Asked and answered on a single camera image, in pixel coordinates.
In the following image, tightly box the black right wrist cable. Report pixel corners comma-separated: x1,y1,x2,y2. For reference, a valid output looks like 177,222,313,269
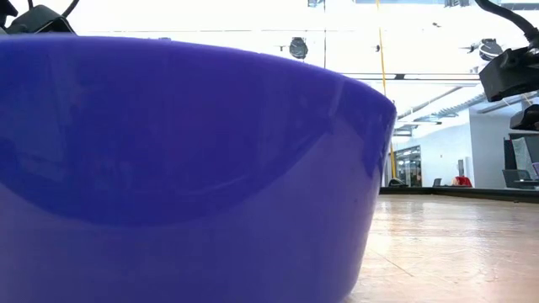
474,0,539,45

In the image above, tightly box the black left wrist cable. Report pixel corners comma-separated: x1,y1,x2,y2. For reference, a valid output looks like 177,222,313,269
26,0,81,20

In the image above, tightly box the thin black hanging cable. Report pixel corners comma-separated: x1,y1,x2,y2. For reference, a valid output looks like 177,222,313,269
322,0,327,69

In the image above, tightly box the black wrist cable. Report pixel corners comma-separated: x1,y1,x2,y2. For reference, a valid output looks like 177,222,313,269
26,0,81,20
474,0,539,45

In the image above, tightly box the black retractable cord reel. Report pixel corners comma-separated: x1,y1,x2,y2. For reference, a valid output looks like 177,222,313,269
288,36,310,61
478,38,504,62

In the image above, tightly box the dark wall board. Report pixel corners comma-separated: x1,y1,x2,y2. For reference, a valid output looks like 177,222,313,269
504,133,539,170

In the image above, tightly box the black table edge rail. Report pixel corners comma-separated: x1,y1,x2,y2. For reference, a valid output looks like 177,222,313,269
378,186,539,204

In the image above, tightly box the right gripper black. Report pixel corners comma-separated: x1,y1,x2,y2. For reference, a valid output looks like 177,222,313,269
509,104,539,132

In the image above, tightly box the long light bar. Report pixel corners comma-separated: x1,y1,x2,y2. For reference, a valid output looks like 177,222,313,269
343,72,481,82

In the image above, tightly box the yellow hanging cord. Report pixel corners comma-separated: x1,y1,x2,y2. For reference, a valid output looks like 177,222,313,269
375,0,398,180

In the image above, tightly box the small blue plastic bowl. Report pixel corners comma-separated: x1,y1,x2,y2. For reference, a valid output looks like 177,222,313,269
0,35,398,303

